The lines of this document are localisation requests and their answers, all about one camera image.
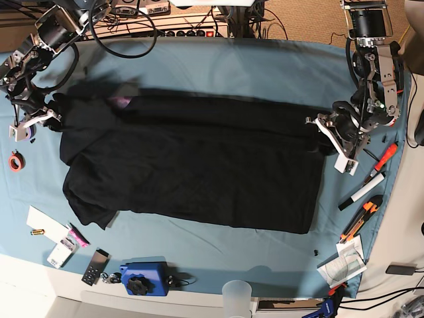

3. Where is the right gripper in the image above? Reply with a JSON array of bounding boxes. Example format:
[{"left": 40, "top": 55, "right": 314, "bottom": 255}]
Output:
[{"left": 13, "top": 99, "right": 63, "bottom": 132}]

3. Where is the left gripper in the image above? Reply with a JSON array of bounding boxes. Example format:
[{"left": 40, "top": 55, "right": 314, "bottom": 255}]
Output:
[{"left": 305, "top": 101, "right": 370, "bottom": 159}]

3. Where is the black t-shirt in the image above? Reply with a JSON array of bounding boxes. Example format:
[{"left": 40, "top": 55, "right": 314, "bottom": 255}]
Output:
[{"left": 53, "top": 93, "right": 326, "bottom": 234}]

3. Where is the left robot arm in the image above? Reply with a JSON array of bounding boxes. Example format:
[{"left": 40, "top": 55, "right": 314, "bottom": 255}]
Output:
[{"left": 313, "top": 1, "right": 404, "bottom": 162}]

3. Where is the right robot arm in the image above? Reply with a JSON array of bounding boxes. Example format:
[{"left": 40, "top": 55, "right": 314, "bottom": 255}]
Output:
[{"left": 1, "top": 1, "right": 116, "bottom": 141}]

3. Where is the purple tape roll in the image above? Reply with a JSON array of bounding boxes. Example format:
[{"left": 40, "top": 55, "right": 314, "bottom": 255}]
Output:
[{"left": 25, "top": 125, "right": 36, "bottom": 140}]

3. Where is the red tape roll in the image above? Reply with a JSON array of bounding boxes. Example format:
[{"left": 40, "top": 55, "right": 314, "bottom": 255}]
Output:
[{"left": 8, "top": 150, "right": 25, "bottom": 172}]

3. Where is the white black marker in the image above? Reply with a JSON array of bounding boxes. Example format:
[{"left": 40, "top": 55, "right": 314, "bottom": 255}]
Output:
[{"left": 338, "top": 172, "right": 386, "bottom": 211}]

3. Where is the orange black utility knife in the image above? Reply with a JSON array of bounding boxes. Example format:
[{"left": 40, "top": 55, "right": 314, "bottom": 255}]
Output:
[{"left": 339, "top": 195, "right": 384, "bottom": 244}]

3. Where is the white paper sheet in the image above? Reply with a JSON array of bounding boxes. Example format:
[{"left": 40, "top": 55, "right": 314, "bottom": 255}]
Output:
[{"left": 26, "top": 206, "right": 69, "bottom": 243}]

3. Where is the pink marker pen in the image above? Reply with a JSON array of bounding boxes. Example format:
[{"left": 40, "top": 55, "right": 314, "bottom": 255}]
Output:
[{"left": 66, "top": 223, "right": 90, "bottom": 248}]

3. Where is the orange black clamp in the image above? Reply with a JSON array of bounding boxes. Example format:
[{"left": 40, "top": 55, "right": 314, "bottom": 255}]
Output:
[{"left": 390, "top": 41, "right": 404, "bottom": 94}]

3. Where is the white packet with label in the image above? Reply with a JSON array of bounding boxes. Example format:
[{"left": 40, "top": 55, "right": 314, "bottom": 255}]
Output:
[{"left": 47, "top": 237, "right": 78, "bottom": 269}]

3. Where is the black remote control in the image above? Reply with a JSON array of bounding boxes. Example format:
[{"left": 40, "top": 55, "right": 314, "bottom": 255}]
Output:
[{"left": 81, "top": 248, "right": 109, "bottom": 286}]

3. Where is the black small adapter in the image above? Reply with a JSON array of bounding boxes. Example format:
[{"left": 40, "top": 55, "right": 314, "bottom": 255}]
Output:
[{"left": 385, "top": 264, "right": 417, "bottom": 276}]

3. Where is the black power strip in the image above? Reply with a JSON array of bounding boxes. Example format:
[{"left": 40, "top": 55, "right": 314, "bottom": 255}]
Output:
[{"left": 131, "top": 29, "right": 222, "bottom": 38}]

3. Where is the blue bar clamp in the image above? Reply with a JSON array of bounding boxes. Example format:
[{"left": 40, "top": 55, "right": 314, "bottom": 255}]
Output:
[{"left": 302, "top": 283, "right": 348, "bottom": 318}]

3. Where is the teal table cloth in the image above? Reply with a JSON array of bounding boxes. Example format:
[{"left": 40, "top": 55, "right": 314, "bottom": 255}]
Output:
[{"left": 0, "top": 36, "right": 413, "bottom": 299}]

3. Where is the translucent plastic cup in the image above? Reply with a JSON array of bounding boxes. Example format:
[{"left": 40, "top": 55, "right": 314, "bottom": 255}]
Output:
[{"left": 222, "top": 280, "right": 252, "bottom": 318}]

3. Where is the blue plastic box device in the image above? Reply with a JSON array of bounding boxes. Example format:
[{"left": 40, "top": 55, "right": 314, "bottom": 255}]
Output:
[{"left": 119, "top": 262, "right": 169, "bottom": 297}]

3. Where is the red handled screwdriver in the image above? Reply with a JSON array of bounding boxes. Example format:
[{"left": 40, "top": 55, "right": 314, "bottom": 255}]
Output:
[{"left": 364, "top": 142, "right": 398, "bottom": 184}]

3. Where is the metal key ring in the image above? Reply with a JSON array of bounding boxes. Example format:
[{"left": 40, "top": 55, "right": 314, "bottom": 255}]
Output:
[{"left": 100, "top": 271, "right": 123, "bottom": 285}]

